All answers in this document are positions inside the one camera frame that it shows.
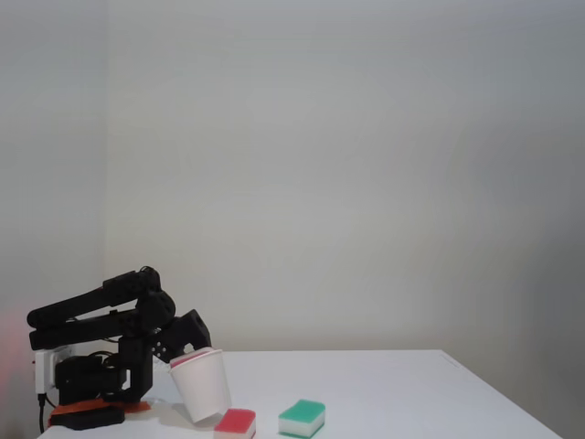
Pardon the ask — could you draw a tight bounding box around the white paper cup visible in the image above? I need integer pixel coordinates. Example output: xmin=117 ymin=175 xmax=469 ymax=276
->
xmin=167 ymin=348 xmax=233 ymax=424

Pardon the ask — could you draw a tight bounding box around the orange clamp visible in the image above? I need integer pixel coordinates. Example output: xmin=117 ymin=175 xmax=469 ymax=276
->
xmin=49 ymin=397 xmax=152 ymax=416

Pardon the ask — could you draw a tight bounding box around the black clamp block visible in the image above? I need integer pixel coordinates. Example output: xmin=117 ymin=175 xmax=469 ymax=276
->
xmin=48 ymin=405 xmax=126 ymax=431

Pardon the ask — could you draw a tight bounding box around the white power socket strip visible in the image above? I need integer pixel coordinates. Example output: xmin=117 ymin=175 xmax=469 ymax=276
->
xmin=35 ymin=348 xmax=74 ymax=395

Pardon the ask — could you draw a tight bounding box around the green and white sponge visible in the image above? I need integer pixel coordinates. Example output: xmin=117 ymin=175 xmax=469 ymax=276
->
xmin=278 ymin=399 xmax=326 ymax=436

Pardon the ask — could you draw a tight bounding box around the black power cable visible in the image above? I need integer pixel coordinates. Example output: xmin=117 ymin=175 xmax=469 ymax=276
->
xmin=37 ymin=391 xmax=59 ymax=434

